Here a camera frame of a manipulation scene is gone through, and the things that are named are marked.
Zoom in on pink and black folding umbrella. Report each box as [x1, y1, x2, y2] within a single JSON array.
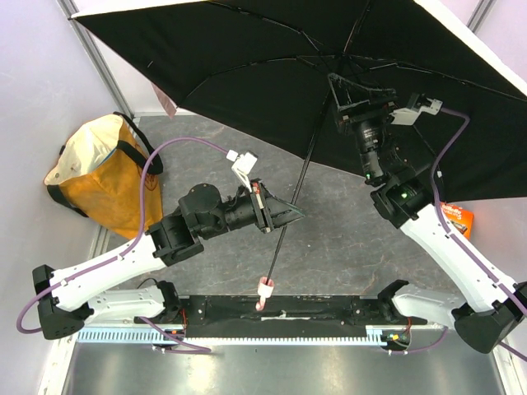
[[68, 0, 527, 313]]

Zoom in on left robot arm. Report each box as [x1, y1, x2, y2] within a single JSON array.
[[32, 179, 305, 340]]

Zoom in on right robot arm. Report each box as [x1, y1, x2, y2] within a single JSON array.
[[327, 72, 526, 354]]

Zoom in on orange razor box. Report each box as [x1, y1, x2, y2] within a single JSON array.
[[441, 202, 474, 239]]

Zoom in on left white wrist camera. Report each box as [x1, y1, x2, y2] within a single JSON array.
[[226, 150, 258, 190]]

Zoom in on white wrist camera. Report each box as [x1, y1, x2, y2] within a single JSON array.
[[390, 93, 443, 126], [226, 150, 258, 190]]

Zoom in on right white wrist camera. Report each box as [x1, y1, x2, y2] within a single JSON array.
[[390, 93, 443, 126]]

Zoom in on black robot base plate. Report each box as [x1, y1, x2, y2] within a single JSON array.
[[153, 295, 427, 338]]

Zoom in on light blue cable duct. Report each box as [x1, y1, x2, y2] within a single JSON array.
[[76, 327, 390, 346]]

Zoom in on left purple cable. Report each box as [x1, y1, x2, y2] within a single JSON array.
[[15, 137, 238, 337]]

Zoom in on purple cable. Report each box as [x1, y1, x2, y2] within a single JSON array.
[[430, 107, 527, 361], [15, 137, 238, 337]]

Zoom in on yellow tote bag black handles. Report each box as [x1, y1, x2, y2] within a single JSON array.
[[44, 112, 164, 239]]

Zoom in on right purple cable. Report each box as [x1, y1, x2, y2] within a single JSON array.
[[430, 107, 527, 361]]

